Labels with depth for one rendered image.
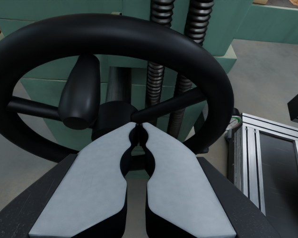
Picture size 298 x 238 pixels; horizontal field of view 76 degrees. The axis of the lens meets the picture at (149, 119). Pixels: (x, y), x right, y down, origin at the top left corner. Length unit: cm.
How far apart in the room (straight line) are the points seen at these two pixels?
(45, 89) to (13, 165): 78
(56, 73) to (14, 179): 83
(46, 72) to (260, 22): 41
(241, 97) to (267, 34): 123
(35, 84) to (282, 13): 49
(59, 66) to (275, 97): 162
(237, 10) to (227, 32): 3
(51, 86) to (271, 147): 104
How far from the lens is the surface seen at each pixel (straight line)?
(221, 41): 28
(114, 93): 27
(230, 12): 26
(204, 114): 55
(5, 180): 122
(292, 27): 44
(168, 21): 23
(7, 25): 41
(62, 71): 44
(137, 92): 46
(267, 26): 42
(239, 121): 51
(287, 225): 106
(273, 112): 169
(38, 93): 52
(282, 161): 117
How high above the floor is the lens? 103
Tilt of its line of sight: 55 degrees down
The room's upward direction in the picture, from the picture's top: 12 degrees clockwise
